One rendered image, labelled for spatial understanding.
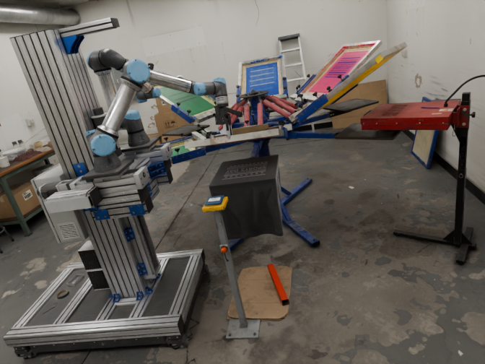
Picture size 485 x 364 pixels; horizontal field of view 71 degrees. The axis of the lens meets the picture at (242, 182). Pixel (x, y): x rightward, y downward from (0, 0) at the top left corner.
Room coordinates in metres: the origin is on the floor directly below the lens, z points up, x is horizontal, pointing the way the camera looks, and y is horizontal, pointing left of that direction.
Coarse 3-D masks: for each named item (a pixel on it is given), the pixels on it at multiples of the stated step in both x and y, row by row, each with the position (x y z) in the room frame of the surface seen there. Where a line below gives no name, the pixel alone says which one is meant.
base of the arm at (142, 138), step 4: (128, 132) 2.37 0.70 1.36; (132, 132) 2.36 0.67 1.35; (136, 132) 2.36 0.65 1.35; (140, 132) 2.37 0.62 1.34; (144, 132) 2.41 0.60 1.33; (128, 136) 2.38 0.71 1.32; (132, 136) 2.36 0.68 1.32; (136, 136) 2.35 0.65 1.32; (140, 136) 2.37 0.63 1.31; (144, 136) 2.38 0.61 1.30; (148, 136) 2.42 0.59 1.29; (128, 140) 2.39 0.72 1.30; (132, 140) 2.35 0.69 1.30; (136, 140) 2.35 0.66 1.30; (140, 140) 2.35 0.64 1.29; (144, 140) 2.36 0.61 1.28; (148, 140) 2.39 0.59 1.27; (128, 144) 2.38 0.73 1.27; (132, 144) 2.35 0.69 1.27; (136, 144) 2.34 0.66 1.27; (140, 144) 2.34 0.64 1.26
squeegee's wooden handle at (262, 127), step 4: (264, 124) 2.57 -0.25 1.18; (236, 128) 2.61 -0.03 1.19; (240, 128) 2.60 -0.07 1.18; (244, 128) 2.59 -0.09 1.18; (248, 128) 2.59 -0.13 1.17; (252, 128) 2.58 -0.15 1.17; (256, 128) 2.57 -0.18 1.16; (260, 128) 2.57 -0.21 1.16; (264, 128) 2.56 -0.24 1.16; (232, 132) 2.61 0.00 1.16; (236, 132) 2.60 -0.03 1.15; (240, 132) 2.59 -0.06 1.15; (244, 132) 2.59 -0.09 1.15; (248, 132) 2.58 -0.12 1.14
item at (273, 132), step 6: (252, 132) 1.99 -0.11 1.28; (258, 132) 1.98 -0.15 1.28; (264, 132) 1.97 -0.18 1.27; (270, 132) 1.96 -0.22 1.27; (276, 132) 1.95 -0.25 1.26; (282, 132) 2.27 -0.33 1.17; (216, 138) 2.03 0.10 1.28; (222, 138) 2.02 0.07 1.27; (234, 138) 2.00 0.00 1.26; (240, 138) 2.00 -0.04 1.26; (246, 138) 1.99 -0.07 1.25; (252, 138) 1.98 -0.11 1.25; (186, 144) 2.07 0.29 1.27; (192, 144) 2.06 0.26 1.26; (198, 144) 2.05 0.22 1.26; (204, 144) 2.04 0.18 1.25; (210, 144) 2.03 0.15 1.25
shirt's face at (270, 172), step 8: (232, 160) 2.56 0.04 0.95; (240, 160) 2.52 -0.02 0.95; (248, 160) 2.48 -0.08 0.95; (256, 160) 2.45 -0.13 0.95; (264, 160) 2.41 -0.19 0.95; (272, 160) 2.38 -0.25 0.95; (224, 168) 2.41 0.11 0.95; (272, 168) 2.21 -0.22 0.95; (216, 176) 2.28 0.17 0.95; (256, 176) 2.12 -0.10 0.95; (264, 176) 2.09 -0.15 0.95; (272, 176) 2.07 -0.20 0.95; (216, 184) 2.12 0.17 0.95
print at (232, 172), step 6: (258, 162) 2.39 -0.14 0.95; (264, 162) 2.36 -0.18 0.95; (228, 168) 2.39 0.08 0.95; (234, 168) 2.37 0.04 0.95; (240, 168) 2.34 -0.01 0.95; (246, 168) 2.32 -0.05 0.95; (252, 168) 2.29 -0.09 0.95; (258, 168) 2.27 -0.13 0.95; (264, 168) 2.24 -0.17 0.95; (228, 174) 2.27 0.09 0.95; (234, 174) 2.25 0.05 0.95; (240, 174) 2.22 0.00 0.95; (246, 174) 2.20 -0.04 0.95; (252, 174) 2.18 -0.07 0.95; (258, 174) 2.15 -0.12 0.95; (264, 174) 2.13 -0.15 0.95
